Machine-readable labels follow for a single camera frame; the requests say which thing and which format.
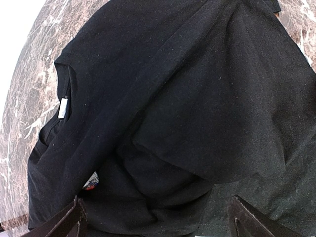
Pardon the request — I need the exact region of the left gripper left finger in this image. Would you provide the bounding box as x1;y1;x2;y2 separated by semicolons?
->
27;197;87;237

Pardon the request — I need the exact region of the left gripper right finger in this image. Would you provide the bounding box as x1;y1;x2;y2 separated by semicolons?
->
229;195;284;237

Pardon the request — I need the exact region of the black t-shirt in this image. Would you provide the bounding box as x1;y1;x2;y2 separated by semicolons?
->
28;0;316;237

